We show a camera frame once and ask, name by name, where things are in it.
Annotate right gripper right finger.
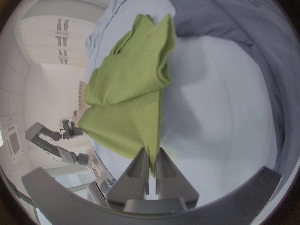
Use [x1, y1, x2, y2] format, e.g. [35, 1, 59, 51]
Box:
[156, 146, 200, 205]

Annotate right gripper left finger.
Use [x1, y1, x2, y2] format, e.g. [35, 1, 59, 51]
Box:
[107, 146, 150, 204]

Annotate green shorts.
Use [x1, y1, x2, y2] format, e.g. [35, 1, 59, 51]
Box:
[78, 14, 176, 178]

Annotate round woven basket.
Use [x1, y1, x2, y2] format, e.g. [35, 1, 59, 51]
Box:
[78, 81, 91, 115]

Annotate dark blue garment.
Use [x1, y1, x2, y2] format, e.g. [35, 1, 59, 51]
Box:
[150, 0, 299, 173]

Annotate window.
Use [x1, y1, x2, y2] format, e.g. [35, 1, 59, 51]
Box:
[45, 167, 98, 194]

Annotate white cassette air conditioner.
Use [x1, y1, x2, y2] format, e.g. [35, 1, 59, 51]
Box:
[4, 124, 24, 157]

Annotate pale blue quilt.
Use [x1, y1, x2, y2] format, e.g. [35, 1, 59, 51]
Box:
[85, 0, 141, 58]

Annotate white wardrobe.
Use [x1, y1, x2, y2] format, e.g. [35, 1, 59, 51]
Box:
[14, 8, 99, 68]

